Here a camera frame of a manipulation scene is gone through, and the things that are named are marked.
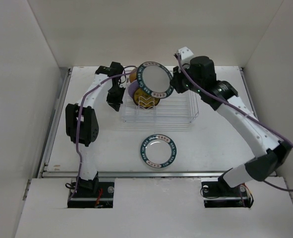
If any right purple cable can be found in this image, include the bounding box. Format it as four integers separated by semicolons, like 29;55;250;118
176;55;293;192

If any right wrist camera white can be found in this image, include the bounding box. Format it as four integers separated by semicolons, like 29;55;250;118
176;47;194;65

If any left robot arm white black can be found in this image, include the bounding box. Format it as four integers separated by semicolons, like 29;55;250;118
65;62;125;198

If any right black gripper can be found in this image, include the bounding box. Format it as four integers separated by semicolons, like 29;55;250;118
169;63;203;95

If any metal rail front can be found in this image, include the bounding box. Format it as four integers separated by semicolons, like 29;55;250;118
41;172;222;178

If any white wire dish rack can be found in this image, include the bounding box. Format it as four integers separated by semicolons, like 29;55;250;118
120;86;199;124

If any green rim white plate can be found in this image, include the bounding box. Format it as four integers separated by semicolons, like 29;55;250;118
136;61;174;99
139;134;177;169

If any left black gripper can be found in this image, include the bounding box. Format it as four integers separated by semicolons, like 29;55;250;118
107;85;126;112

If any purple cable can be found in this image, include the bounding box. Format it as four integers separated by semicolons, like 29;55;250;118
176;55;293;192
68;65;137;201

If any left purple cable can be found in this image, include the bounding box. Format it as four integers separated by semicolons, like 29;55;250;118
68;65;137;201

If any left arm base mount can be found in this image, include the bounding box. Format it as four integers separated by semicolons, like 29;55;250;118
65;178;115;209

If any tan plastic plate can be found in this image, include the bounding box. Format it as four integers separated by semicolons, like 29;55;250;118
128;71;137;83

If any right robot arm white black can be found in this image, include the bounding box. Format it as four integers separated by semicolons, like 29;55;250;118
170;53;292;195

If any purple plastic plate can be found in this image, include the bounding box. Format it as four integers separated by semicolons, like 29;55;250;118
128;80;139;99

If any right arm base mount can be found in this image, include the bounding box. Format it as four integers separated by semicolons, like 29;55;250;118
200;178;254;209

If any yellow brown patterned plate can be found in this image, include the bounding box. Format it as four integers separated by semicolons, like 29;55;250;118
133;88;160;109

